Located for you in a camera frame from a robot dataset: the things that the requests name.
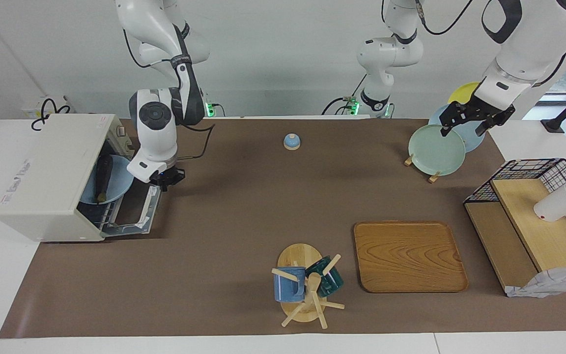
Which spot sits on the dark purple eggplant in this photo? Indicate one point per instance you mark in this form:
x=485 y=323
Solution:
x=103 y=174

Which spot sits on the white cup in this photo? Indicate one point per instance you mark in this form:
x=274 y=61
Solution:
x=555 y=204

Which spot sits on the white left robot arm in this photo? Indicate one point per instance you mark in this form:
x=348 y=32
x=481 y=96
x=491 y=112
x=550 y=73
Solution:
x=528 y=44

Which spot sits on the yellow plate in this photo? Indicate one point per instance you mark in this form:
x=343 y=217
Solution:
x=462 y=92

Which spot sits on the cream toaster oven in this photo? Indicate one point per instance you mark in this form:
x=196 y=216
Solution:
x=42 y=177

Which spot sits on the rectangular wooden tray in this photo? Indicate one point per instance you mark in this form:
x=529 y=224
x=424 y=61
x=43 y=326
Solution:
x=410 y=258

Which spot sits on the wooden mug tree stand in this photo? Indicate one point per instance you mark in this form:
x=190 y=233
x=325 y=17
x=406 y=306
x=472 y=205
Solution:
x=298 y=255

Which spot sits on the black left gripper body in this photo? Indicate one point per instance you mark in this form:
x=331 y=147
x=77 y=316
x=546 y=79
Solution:
x=477 y=110

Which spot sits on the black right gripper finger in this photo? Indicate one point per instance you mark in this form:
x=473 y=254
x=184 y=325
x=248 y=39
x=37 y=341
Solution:
x=165 y=187

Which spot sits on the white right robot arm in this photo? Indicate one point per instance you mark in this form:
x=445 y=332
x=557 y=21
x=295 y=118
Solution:
x=157 y=132

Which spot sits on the brown table mat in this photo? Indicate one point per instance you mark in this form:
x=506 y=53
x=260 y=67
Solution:
x=243 y=206

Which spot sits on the wooden plate rack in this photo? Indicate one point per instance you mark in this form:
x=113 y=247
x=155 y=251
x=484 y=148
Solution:
x=433 y=178

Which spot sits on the dark green mug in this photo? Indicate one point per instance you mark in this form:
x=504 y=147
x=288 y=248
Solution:
x=332 y=282

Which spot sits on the pale green plate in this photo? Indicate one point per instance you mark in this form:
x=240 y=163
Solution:
x=435 y=150

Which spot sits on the white power strip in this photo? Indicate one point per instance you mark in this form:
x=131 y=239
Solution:
x=30 y=112

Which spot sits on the blue mug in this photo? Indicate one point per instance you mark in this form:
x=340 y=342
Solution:
x=288 y=287

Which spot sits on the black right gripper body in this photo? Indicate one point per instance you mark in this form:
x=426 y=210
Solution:
x=167 y=175

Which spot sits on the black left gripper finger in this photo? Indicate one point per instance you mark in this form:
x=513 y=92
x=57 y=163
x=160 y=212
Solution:
x=450 y=120
x=499 y=117

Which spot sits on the small blue wooden-knob lid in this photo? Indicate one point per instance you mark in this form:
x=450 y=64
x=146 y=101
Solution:
x=292 y=142

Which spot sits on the light blue racked plate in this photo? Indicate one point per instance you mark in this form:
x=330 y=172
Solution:
x=474 y=140

